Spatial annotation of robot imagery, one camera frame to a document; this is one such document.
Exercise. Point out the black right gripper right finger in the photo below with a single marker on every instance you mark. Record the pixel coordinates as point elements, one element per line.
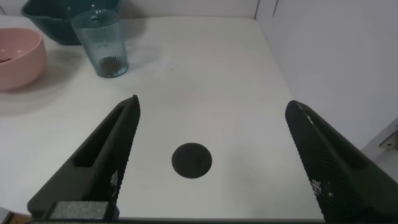
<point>342,174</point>

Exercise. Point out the black round disc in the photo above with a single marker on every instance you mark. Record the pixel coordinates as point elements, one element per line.
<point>191,160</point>

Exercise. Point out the pink round bowl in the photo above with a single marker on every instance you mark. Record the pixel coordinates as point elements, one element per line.
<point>21,68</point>

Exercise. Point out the blue ribbed transparent cup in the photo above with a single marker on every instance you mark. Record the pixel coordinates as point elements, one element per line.
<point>99,37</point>

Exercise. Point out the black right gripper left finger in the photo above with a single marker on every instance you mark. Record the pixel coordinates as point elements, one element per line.
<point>102,155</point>

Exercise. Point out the teal square basin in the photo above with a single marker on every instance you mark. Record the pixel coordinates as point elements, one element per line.
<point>49,18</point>

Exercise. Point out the metal corner bracket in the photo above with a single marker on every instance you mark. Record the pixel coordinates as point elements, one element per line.
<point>390,138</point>

